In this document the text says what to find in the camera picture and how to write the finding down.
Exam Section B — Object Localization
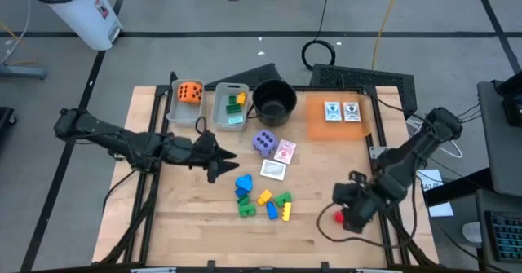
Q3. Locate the purple foam die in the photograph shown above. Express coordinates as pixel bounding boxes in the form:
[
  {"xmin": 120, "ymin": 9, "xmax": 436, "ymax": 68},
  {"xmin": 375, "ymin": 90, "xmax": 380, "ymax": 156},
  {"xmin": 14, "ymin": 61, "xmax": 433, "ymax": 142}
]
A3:
[{"xmin": 251, "ymin": 130, "xmax": 280, "ymax": 158}]

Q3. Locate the black aluminium table frame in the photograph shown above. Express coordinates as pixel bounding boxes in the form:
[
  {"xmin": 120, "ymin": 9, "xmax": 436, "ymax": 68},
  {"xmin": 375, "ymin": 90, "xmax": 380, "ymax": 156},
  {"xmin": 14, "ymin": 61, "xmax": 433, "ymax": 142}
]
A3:
[{"xmin": 95, "ymin": 83, "xmax": 440, "ymax": 273}]

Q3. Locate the yellow cable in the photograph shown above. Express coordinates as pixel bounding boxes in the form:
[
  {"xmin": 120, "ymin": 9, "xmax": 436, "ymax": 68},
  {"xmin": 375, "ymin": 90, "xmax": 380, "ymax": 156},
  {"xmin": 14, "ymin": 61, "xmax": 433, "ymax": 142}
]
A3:
[{"xmin": 370, "ymin": 0, "xmax": 403, "ymax": 71}]

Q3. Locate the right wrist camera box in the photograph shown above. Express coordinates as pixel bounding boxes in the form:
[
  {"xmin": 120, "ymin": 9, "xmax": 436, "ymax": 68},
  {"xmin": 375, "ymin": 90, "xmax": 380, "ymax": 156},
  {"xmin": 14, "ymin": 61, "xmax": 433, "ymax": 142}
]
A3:
[{"xmin": 348, "ymin": 170, "xmax": 369, "ymax": 185}]

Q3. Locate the orange foam die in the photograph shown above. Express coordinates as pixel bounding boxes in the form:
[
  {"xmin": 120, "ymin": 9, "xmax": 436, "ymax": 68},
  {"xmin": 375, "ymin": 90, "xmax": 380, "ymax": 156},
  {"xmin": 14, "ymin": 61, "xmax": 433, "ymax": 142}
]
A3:
[{"xmin": 176, "ymin": 81, "xmax": 204, "ymax": 105}]

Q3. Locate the white computer mouse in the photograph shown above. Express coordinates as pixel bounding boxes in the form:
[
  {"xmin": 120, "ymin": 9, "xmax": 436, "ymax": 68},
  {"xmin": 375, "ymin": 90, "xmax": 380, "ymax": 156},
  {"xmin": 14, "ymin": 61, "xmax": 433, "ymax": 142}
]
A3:
[{"xmin": 461, "ymin": 221, "xmax": 483, "ymax": 244}]

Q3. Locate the black device on desk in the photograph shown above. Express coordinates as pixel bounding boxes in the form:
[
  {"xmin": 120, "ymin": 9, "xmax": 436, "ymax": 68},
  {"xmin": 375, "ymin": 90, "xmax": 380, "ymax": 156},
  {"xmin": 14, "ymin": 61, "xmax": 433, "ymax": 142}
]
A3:
[{"xmin": 490, "ymin": 69, "xmax": 522, "ymax": 128}]

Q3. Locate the white trash bin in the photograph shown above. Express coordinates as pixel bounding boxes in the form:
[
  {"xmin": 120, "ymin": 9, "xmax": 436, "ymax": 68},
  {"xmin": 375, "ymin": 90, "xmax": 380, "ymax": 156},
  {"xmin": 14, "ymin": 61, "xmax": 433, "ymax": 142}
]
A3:
[{"xmin": 29, "ymin": 0, "xmax": 124, "ymax": 52}]

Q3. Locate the black bucket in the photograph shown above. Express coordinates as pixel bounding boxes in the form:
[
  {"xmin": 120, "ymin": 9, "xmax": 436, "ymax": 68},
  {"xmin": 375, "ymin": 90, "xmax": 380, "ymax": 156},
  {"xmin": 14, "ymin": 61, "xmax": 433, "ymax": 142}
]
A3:
[{"xmin": 250, "ymin": 78, "xmax": 299, "ymax": 128}]

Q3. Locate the black perforated panel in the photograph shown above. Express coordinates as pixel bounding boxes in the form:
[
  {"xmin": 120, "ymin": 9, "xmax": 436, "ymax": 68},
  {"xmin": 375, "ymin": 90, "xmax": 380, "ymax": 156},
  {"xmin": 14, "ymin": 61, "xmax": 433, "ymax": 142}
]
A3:
[{"xmin": 309, "ymin": 63, "xmax": 418, "ymax": 119}]

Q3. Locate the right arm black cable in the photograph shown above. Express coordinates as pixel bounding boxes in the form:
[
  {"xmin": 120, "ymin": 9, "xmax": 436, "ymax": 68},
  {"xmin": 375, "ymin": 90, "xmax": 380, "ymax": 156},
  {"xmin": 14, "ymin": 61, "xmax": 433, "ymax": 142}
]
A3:
[{"xmin": 316, "ymin": 201, "xmax": 419, "ymax": 249}]

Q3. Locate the grey floor stand base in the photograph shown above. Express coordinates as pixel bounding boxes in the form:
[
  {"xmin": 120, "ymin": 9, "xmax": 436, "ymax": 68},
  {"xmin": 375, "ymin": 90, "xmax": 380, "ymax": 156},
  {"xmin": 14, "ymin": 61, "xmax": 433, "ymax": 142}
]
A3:
[{"xmin": 0, "ymin": 62, "xmax": 48, "ymax": 81}]

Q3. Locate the medium green toy brick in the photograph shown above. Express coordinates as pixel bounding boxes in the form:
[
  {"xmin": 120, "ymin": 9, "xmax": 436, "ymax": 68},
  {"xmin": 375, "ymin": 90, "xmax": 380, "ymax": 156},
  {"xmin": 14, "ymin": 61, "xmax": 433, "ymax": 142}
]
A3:
[{"xmin": 273, "ymin": 191, "xmax": 294, "ymax": 208}]

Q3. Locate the dark grey keyboard desk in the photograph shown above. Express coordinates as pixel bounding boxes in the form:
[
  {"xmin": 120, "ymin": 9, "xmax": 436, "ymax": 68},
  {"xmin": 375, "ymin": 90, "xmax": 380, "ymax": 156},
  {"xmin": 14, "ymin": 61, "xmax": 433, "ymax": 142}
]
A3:
[{"xmin": 474, "ymin": 188, "xmax": 522, "ymax": 273}]

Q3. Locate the red playing card box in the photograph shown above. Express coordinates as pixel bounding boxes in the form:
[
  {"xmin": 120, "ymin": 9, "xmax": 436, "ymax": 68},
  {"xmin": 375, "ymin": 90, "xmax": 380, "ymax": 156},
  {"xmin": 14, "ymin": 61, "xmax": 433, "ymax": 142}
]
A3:
[{"xmin": 273, "ymin": 139, "xmax": 298, "ymax": 165}]

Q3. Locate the blue playing card box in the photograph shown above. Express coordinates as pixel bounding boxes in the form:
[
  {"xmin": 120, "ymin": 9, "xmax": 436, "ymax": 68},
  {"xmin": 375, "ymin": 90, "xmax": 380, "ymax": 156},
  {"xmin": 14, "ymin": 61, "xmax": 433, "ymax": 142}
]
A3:
[{"xmin": 324, "ymin": 100, "xmax": 343, "ymax": 123}]

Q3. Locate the blue hollow toy brick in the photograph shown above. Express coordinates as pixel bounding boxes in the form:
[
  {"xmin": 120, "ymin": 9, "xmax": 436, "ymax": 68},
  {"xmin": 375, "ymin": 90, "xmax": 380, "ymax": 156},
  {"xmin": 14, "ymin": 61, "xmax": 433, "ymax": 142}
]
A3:
[{"xmin": 265, "ymin": 201, "xmax": 280, "ymax": 221}]

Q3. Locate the white paper sheet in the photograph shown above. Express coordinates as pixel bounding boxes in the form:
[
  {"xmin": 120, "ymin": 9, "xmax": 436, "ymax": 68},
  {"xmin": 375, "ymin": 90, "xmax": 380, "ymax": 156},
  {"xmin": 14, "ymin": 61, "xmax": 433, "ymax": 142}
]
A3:
[
  {"xmin": 416, "ymin": 168, "xmax": 445, "ymax": 192},
  {"xmin": 427, "ymin": 200, "xmax": 455, "ymax": 218}
]

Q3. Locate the yellow round-stud toy brick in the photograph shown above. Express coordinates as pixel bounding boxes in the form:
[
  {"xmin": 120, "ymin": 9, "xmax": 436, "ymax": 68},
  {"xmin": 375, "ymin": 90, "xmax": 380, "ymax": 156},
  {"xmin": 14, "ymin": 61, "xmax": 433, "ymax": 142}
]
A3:
[{"xmin": 256, "ymin": 188, "xmax": 274, "ymax": 206}]

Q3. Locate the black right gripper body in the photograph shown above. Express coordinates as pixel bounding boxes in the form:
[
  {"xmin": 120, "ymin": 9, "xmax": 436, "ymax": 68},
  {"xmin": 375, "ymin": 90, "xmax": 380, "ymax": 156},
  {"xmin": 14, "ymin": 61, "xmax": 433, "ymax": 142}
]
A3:
[{"xmin": 331, "ymin": 182, "xmax": 385, "ymax": 234}]

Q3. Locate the black floor object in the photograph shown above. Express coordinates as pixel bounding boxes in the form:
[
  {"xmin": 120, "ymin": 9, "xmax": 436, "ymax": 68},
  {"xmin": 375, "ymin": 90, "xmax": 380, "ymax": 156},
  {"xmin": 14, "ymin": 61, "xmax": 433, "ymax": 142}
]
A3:
[{"xmin": 0, "ymin": 106, "xmax": 18, "ymax": 128}]

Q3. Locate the orange translucent tray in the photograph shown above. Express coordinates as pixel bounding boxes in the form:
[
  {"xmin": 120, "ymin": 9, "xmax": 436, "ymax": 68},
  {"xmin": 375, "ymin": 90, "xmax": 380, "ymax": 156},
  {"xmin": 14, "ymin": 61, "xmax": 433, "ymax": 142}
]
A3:
[{"xmin": 305, "ymin": 93, "xmax": 372, "ymax": 142}]

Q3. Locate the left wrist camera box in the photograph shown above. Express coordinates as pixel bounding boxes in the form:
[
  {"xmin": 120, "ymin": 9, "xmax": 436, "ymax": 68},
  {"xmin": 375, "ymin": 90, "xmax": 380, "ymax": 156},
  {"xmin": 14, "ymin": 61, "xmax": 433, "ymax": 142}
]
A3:
[{"xmin": 197, "ymin": 129, "xmax": 218, "ymax": 152}]

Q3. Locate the coiled black floor cable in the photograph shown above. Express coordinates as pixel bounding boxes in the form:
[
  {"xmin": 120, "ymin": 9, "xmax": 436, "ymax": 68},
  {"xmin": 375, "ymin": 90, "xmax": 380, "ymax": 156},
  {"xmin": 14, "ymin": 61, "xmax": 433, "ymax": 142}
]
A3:
[{"xmin": 299, "ymin": 0, "xmax": 336, "ymax": 73}]

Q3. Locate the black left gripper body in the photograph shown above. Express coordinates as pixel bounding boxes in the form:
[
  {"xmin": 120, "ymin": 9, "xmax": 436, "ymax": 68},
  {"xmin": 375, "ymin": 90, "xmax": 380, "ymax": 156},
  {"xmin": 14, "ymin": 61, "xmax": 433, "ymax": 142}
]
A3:
[{"xmin": 161, "ymin": 135, "xmax": 218, "ymax": 170}]

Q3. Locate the backlit keyboard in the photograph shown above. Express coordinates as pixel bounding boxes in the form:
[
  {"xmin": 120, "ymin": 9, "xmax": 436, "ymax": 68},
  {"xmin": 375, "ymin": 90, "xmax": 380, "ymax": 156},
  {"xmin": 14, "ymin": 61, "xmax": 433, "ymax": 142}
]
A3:
[{"xmin": 484, "ymin": 209, "xmax": 522, "ymax": 265}]

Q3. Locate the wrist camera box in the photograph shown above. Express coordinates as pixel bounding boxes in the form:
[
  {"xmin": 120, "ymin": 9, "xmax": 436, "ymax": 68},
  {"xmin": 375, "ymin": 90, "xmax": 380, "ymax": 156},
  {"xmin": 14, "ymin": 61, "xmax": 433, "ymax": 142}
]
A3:
[
  {"xmin": 348, "ymin": 170, "xmax": 369, "ymax": 185},
  {"xmin": 197, "ymin": 129, "xmax": 218, "ymax": 152}
]

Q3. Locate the white cable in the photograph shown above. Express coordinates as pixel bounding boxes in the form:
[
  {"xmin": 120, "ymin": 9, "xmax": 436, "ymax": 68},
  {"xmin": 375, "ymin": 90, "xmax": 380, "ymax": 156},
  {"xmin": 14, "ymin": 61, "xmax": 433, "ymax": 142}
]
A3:
[{"xmin": 407, "ymin": 117, "xmax": 464, "ymax": 160}]

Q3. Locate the black triangular plate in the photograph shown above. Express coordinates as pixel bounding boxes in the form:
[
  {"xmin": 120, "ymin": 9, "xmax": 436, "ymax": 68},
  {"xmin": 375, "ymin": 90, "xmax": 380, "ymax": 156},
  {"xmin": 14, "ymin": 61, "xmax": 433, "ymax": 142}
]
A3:
[{"xmin": 206, "ymin": 62, "xmax": 283, "ymax": 89}]

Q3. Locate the light blue toy block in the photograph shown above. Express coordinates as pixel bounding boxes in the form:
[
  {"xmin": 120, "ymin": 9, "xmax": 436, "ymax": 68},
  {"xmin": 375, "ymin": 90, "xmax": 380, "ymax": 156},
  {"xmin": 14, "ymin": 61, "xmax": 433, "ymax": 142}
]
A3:
[{"xmin": 234, "ymin": 174, "xmax": 254, "ymax": 192}]

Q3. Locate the large green toy brick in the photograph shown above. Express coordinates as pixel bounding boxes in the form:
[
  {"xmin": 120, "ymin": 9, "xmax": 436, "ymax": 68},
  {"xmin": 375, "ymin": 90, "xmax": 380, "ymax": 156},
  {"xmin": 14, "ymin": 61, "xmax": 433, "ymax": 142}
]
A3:
[{"xmin": 238, "ymin": 203, "xmax": 258, "ymax": 218}]

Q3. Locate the grey plastic bin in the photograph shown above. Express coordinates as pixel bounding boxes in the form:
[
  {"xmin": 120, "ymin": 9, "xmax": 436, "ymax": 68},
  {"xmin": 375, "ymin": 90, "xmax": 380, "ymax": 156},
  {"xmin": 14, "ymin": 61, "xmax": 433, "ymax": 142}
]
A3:
[
  {"xmin": 166, "ymin": 78, "xmax": 206, "ymax": 128},
  {"xmin": 210, "ymin": 81, "xmax": 250, "ymax": 133}
]

